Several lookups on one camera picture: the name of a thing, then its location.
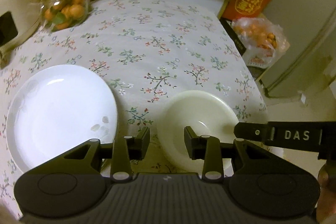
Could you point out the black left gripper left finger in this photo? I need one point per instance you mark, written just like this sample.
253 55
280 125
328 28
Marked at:
126 149

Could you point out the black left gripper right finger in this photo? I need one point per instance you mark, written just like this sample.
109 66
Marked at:
207 148

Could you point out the cream bowl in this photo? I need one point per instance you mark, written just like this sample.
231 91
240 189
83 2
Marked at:
205 113

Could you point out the small white plate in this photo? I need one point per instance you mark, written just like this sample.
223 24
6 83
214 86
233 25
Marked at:
57 109

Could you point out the floral tablecloth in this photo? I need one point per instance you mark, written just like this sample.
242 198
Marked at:
146 51

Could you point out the plastic bag of tangerines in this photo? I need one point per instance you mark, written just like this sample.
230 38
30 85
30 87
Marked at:
265 41

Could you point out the cardboard box under bag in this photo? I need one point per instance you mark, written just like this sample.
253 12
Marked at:
255 71

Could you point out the glass jar of tangerines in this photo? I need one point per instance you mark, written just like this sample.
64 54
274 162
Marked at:
58 15

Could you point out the white air fryer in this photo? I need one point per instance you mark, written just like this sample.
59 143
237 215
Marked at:
19 19

